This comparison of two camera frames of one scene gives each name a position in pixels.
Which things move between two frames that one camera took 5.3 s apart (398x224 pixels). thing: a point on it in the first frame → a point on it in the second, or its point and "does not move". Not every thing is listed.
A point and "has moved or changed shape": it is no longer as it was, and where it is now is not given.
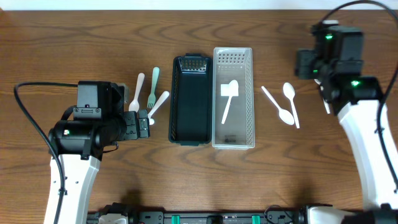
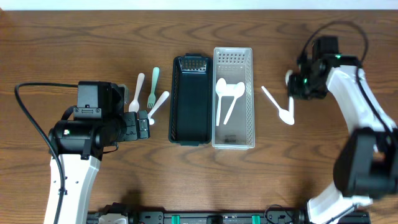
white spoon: (233, 91) has moved or changed shape
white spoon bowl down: (285, 116) does not move
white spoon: (289, 91) has moved or changed shape
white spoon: (134, 104) does not move
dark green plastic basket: (190, 119) does not move
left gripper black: (143, 124) does not move
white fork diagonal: (151, 121) does not move
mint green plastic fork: (152, 98) does not move
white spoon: (325, 102) → (221, 88)
